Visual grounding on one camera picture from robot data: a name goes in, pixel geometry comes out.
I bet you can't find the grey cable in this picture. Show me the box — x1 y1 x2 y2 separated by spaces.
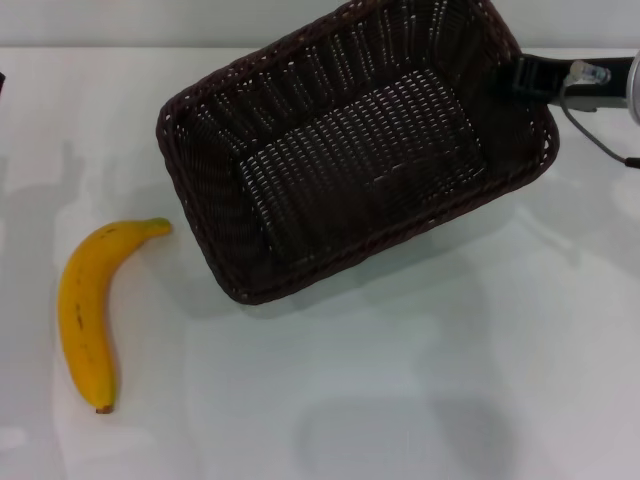
558 74 640 169

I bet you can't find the yellow banana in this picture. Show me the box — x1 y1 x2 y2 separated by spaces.
57 217 174 415

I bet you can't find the black woven plastic basket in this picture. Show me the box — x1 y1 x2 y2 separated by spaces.
156 0 561 306

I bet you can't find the clear cable plug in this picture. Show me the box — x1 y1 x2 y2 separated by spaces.
568 59 613 87

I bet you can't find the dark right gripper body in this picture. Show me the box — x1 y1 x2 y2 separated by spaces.
544 56 637 115

